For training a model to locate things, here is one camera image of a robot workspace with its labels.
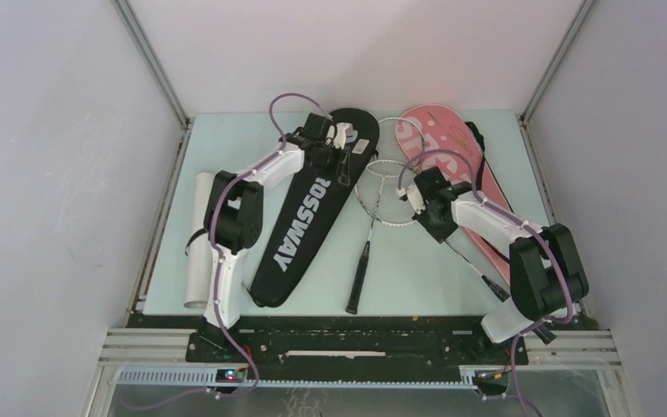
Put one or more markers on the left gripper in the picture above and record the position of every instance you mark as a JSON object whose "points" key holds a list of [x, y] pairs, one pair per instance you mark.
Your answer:
{"points": [[342, 163]]}

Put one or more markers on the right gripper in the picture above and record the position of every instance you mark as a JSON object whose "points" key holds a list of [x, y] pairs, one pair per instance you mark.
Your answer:
{"points": [[439, 234]]}

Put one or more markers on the black racket bag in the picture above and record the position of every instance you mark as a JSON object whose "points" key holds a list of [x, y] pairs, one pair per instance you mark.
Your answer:
{"points": [[283, 265]]}

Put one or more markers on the pink sport racket bag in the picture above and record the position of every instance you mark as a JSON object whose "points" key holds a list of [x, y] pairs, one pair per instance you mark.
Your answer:
{"points": [[435, 126]]}

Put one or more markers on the white shuttlecock tube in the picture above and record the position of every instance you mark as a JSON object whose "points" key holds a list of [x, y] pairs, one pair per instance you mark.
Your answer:
{"points": [[198, 250]]}

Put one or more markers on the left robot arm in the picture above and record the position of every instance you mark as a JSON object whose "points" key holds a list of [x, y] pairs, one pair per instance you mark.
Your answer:
{"points": [[234, 216]]}

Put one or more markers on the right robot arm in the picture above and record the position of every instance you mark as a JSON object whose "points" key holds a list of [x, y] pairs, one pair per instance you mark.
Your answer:
{"points": [[546, 274]]}

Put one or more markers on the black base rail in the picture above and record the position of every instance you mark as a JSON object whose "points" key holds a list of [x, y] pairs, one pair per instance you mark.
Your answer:
{"points": [[340, 349]]}

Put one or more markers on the right aluminium frame post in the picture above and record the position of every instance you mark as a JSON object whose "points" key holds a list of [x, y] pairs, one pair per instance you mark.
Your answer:
{"points": [[563, 50]]}

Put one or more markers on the aluminium frame post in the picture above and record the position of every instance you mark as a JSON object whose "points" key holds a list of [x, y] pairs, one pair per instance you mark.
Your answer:
{"points": [[152, 61], [563, 50]]}

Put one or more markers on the left aluminium frame post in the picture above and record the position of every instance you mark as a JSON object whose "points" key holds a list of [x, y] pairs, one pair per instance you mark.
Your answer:
{"points": [[152, 61]]}

